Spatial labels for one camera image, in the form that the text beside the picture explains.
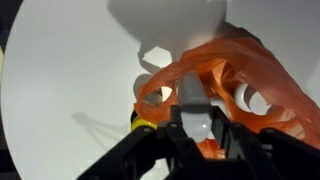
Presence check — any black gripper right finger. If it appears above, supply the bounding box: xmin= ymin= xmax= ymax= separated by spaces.
xmin=209 ymin=105 xmax=320 ymax=180

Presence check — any white roll-on stick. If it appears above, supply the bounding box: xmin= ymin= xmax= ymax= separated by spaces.
xmin=177 ymin=71 xmax=214 ymax=143

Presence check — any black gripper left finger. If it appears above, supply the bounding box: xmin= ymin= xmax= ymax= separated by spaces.
xmin=76 ymin=104 xmax=204 ymax=180

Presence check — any orange plastic bag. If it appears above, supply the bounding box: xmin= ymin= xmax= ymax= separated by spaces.
xmin=134 ymin=36 xmax=320 ymax=160

